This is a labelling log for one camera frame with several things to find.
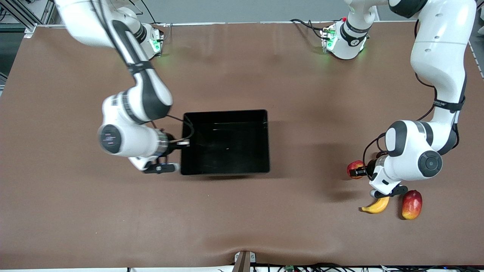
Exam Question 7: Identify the red yellow mango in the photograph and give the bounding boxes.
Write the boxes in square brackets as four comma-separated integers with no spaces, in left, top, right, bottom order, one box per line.
[402,190,423,220]

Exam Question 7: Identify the red yellow striped apple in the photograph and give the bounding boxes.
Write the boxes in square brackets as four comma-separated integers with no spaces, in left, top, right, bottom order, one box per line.
[347,161,366,179]

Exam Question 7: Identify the black plastic box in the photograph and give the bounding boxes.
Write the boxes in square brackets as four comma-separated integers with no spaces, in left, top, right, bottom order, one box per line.
[180,110,271,176]

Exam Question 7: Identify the yellow banana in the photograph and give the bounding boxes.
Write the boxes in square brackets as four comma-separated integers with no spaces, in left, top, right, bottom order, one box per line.
[361,196,390,214]

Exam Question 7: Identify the black arm base cable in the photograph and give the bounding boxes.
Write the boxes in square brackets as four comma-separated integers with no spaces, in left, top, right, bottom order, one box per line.
[140,0,167,42]
[290,18,329,38]

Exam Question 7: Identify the aluminium frame profile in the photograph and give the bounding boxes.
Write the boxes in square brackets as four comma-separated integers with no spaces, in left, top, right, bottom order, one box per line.
[0,0,57,38]

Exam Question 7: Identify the brown table mat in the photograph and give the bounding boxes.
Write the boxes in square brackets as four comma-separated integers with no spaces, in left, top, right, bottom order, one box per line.
[0,22,484,269]

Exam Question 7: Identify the brown table edge clamp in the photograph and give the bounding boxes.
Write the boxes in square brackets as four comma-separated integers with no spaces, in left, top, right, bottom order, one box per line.
[234,250,257,272]

